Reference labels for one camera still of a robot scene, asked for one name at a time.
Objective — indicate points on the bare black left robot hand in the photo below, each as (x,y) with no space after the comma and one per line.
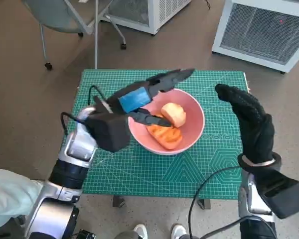
(134,99)

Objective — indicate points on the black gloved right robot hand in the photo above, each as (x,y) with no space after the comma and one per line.
(256,132)

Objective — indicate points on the round toy bread bun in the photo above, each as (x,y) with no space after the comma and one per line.
(174,114)

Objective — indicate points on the long orange toy bread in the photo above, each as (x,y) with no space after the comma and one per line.
(169,138)

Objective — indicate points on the pink bowl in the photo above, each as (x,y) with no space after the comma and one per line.
(193,117)

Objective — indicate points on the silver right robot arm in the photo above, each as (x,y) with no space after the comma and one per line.
(251,201)

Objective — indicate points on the thin grey metal pole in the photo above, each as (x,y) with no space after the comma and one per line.
(96,37)

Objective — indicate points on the green cutting mat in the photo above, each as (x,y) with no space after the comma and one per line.
(144,174)

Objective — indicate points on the white mesh cabinet red light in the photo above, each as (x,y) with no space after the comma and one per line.
(259,32)

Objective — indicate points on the grey office chair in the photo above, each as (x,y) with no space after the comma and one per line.
(59,20)

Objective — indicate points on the white shoe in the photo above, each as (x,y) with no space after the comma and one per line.
(178,231)
(140,231)

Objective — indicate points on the small black floor device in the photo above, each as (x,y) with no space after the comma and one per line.
(85,234)

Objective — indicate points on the person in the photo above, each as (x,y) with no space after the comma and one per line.
(10,191)

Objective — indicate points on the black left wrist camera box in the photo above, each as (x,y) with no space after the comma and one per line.
(109,134)

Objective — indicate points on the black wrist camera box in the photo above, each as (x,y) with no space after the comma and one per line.
(109,134)
(281,196)

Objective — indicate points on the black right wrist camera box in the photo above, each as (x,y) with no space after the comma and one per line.
(281,196)

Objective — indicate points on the black table bracket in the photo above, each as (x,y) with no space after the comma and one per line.
(118,201)
(204,205)

